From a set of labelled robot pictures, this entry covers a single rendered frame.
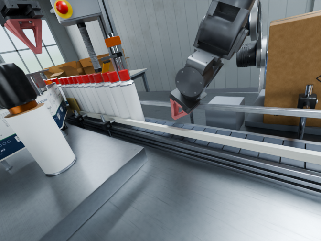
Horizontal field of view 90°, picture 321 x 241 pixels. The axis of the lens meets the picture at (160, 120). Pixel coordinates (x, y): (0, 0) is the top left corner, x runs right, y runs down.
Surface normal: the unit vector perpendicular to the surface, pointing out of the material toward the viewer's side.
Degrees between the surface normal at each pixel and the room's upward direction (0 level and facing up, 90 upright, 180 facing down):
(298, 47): 90
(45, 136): 90
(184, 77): 92
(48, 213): 0
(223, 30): 77
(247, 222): 0
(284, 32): 90
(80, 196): 0
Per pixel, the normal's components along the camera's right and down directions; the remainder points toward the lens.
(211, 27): -0.44, 0.29
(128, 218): -0.22, -0.87
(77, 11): 0.29, 0.37
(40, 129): 0.73, 0.15
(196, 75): -0.52, 0.52
